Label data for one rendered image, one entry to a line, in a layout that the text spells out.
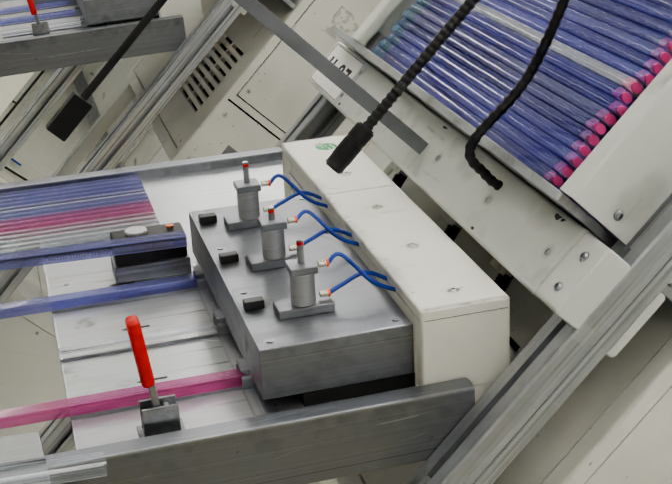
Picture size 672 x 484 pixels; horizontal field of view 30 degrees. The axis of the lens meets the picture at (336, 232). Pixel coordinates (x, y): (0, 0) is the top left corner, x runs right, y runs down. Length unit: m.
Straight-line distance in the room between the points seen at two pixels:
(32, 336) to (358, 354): 1.56
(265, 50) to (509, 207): 1.35
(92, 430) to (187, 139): 1.44
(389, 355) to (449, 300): 0.07
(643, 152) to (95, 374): 0.52
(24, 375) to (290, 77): 0.80
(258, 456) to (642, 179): 0.38
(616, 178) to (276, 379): 0.32
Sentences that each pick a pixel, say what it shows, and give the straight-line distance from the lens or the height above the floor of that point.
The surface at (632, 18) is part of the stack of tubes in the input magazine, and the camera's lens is 1.15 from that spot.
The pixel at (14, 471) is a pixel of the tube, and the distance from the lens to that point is 0.85.
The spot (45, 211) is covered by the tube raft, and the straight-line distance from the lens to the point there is 1.53.
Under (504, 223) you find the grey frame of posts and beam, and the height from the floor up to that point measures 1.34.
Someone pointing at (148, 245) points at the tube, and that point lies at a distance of 1.16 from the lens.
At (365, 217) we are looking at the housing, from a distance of 1.24.
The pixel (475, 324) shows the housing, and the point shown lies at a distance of 1.06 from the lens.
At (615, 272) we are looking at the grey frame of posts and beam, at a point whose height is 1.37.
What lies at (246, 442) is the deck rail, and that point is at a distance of 1.03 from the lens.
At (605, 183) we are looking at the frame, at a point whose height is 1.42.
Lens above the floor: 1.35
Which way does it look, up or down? 6 degrees down
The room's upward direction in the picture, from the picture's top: 40 degrees clockwise
